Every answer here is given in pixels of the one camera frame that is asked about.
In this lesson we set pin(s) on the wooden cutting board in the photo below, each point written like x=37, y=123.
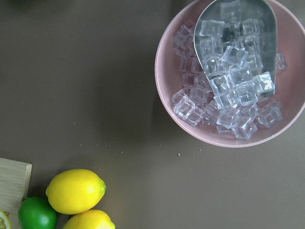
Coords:
x=14, y=184

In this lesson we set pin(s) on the yellow lemon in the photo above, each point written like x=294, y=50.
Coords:
x=91, y=219
x=75, y=191

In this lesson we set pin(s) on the lemon slice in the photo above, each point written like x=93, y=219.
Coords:
x=4, y=221

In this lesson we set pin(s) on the yellow lemon lower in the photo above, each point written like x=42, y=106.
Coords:
x=91, y=219

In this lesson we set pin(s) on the yellow lemon upper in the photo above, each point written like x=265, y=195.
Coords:
x=75, y=191

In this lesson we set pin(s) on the pink bowl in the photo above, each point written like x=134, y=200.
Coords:
x=290, y=82

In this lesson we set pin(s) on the metal ice scoop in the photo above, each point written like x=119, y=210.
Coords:
x=236, y=44

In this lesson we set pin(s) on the green lime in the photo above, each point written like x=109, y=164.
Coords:
x=37, y=213

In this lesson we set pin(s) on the clear ice cubes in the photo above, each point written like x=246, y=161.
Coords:
x=239, y=115

